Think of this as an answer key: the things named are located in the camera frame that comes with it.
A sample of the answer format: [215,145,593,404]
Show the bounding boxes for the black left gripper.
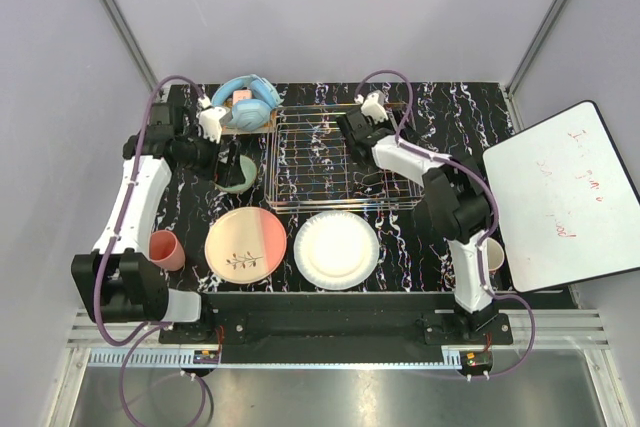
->
[177,125,245,187]

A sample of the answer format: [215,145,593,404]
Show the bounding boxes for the green ceramic bowl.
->
[214,155,258,195]

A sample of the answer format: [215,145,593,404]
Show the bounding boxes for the white paper plate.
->
[293,211,380,291]

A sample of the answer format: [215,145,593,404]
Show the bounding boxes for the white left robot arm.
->
[71,103,245,343]

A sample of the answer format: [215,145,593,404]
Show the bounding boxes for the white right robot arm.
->
[336,107,498,344]

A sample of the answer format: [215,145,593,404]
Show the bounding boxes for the wooden board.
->
[222,112,277,136]

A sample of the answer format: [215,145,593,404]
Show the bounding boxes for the blue headphones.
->
[212,74,283,132]

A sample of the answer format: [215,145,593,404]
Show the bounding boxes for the pink and cream plate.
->
[204,207,287,285]

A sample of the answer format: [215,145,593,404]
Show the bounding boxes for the small pink box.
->
[232,89,253,104]

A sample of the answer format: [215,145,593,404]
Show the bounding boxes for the pink plastic cup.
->
[149,230,186,272]

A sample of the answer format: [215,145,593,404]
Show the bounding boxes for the orange ceramic mug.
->
[486,237,506,274]

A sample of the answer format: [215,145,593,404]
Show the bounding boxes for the white whiteboard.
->
[483,101,639,292]

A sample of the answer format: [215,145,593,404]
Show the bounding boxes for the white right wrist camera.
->
[355,90,389,124]

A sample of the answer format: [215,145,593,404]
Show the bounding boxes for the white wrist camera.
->
[197,95,231,143]
[355,90,389,124]

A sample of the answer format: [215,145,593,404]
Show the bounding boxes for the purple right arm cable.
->
[355,69,537,381]

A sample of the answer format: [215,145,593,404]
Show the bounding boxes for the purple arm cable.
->
[92,75,214,426]
[355,69,537,381]

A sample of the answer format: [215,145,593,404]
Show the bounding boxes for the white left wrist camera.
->
[197,95,231,143]

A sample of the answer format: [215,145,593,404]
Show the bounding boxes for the wire dish rack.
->
[265,104,422,213]

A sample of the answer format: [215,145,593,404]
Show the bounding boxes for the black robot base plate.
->
[159,292,514,368]

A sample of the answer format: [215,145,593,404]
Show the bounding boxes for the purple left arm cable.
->
[92,75,214,426]

